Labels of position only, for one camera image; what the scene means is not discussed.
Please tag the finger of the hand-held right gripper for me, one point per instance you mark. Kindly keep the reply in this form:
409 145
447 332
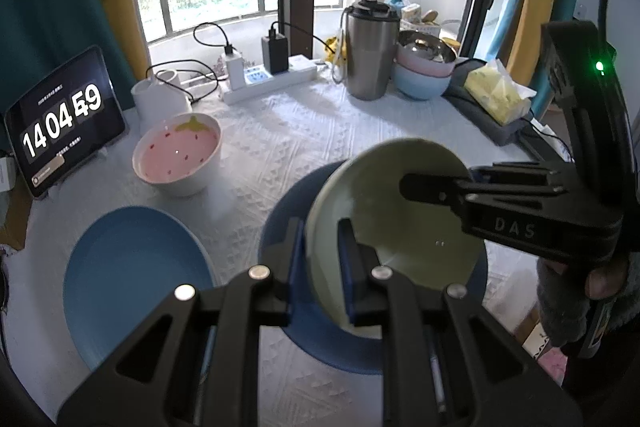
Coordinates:
520 171
440 189

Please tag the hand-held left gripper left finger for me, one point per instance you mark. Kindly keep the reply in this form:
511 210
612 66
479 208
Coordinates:
297 252

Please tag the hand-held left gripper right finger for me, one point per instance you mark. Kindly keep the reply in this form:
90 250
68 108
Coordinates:
350 267

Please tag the dark blue bowl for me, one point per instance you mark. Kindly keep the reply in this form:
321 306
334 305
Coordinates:
290 197

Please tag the pale green bowl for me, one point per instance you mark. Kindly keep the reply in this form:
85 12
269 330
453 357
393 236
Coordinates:
400 232

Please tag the strawberry pattern bowl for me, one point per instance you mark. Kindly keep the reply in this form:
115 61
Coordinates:
175 147

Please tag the light blue plate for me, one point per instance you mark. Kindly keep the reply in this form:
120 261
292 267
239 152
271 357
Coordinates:
135 267

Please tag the person's right forearm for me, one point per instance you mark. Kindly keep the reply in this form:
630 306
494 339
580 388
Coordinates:
560 307

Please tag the person's right hand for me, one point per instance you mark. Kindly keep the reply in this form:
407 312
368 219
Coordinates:
605 279

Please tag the yellow tissue pack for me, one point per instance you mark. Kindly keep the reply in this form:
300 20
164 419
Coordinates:
495 92

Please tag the pale blue bowl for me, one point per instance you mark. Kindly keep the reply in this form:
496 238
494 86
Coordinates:
420 84

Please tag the pink bowl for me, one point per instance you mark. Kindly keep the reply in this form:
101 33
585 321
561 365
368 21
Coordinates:
415 67

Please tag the stainless steel bowl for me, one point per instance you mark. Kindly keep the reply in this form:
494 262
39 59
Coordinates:
425 47

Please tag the stainless steel tumbler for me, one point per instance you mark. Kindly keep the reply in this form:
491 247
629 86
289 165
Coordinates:
370 57

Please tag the white power strip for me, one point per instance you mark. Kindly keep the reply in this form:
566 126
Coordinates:
280 82

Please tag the pale food packet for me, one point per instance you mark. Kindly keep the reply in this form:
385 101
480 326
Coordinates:
420 14

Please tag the yellow object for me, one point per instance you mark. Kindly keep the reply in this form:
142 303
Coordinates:
332 49

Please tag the white charger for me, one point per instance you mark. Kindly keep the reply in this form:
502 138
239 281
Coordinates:
234 72

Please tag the black charger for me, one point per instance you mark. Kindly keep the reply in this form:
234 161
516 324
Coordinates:
275 54

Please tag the white desk lamp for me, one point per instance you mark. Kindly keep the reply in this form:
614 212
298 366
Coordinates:
160 102

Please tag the clear tablet stand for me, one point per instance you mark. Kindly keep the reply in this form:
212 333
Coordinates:
101 153

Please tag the tablet showing clock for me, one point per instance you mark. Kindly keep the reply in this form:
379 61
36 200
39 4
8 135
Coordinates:
60 122

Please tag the cardboard box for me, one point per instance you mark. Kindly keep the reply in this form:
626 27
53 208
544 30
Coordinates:
12 222

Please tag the small white box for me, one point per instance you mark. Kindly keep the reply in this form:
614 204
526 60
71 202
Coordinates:
6 174

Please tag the teal curtain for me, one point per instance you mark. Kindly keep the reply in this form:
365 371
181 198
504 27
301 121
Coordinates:
50 7

